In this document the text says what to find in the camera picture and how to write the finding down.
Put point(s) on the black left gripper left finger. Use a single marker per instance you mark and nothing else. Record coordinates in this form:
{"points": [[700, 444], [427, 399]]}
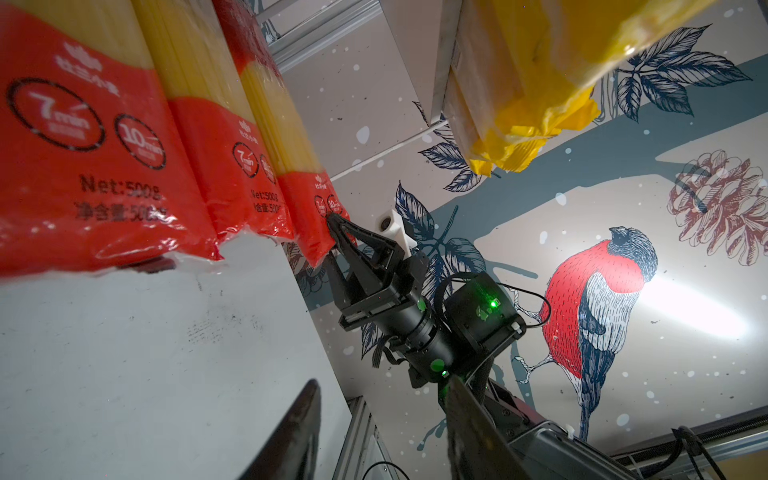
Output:
{"points": [[291, 451]]}

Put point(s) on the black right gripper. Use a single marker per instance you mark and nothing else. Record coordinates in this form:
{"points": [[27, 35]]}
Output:
{"points": [[377, 287]]}

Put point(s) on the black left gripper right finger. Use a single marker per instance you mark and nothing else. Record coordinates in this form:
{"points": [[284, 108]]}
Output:
{"points": [[475, 448]]}

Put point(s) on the red spaghetti pack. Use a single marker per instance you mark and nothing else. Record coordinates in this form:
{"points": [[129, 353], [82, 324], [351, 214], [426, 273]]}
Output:
{"points": [[308, 191], [94, 174], [214, 119]]}

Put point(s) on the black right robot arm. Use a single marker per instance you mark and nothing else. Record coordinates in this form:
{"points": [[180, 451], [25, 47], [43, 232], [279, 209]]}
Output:
{"points": [[452, 341]]}

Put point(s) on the white two-tier shelf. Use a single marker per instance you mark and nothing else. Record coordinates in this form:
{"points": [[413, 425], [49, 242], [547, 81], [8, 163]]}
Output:
{"points": [[364, 76]]}

